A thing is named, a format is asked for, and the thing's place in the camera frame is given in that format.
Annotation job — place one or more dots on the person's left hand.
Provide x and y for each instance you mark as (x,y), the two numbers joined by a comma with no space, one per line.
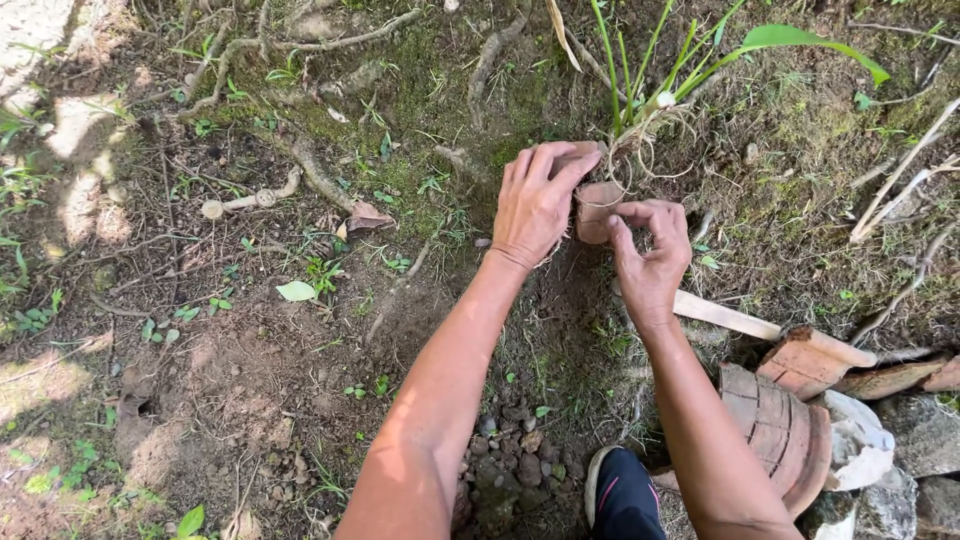
(532,217)

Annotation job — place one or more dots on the person's right hand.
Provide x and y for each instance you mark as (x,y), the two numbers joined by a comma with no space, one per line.
(656,262)

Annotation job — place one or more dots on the curved terracotta pot shard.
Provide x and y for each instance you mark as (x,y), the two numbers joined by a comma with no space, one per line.
(594,210)

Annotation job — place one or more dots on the brown terracotta shard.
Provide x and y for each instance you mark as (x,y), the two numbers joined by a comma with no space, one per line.
(581,148)

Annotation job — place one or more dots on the dry brown leaf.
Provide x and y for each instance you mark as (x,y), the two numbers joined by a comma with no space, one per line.
(367,217)

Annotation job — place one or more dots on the green orchid plant with roots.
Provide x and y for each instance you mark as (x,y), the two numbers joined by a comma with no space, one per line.
(645,82)

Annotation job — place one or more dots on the terracotta pot rim shard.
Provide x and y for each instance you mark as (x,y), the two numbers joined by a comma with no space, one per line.
(810,361)

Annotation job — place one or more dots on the large broken ribbed terracotta pot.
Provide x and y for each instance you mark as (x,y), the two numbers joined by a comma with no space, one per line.
(776,431)

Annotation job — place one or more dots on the person's dark shoe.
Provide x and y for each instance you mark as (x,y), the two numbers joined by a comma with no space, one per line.
(622,499)

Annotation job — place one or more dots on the mossy tree roots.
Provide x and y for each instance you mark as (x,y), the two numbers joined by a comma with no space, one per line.
(322,90)

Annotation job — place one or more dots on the pale green fallen leaf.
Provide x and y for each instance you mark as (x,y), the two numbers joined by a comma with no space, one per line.
(296,291)

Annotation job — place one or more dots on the pile of small pebbles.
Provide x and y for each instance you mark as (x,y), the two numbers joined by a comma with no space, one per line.
(517,469)

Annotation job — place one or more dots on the bundle of dry pale sticks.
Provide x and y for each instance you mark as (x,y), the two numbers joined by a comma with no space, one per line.
(900,176)

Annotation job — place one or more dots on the long weathered terracotta shard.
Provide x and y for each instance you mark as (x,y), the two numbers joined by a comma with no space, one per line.
(889,379)

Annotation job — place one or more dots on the white crumpled plastic piece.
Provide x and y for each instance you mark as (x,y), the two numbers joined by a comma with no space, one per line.
(859,446)

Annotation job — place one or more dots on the pale jointed dry stem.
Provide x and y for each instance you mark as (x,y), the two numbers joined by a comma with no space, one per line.
(251,199)

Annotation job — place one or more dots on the small terracotta shard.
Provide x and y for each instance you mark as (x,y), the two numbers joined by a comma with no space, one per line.
(945,375)

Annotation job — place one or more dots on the heap of grey rocks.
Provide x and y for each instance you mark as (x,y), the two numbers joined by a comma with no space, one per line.
(919,465)

